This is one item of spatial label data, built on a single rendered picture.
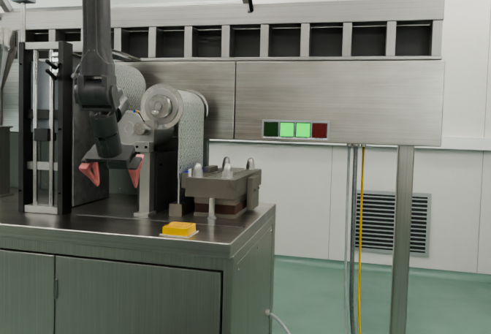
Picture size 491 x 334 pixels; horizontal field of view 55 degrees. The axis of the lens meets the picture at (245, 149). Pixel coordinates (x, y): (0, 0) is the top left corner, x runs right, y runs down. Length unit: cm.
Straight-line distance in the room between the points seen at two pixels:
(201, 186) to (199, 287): 33
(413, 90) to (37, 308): 139
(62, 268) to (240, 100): 86
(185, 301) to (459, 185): 317
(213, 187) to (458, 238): 304
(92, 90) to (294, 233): 333
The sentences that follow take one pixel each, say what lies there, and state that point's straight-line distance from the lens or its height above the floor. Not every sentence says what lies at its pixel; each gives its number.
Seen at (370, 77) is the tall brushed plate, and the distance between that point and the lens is 176.
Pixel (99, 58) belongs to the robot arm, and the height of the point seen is 133.
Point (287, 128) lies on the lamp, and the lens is 176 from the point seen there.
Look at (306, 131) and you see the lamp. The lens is 175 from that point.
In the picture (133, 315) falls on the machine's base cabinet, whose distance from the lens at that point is 140.
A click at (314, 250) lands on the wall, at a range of 423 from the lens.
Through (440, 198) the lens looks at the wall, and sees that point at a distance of 417.
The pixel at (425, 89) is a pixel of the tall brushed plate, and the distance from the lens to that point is 177.
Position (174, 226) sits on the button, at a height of 92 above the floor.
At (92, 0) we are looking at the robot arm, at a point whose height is 145.
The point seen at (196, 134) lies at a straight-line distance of 167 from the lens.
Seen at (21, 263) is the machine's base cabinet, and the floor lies 78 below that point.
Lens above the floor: 120
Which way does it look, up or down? 3 degrees down
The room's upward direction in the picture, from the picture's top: 2 degrees clockwise
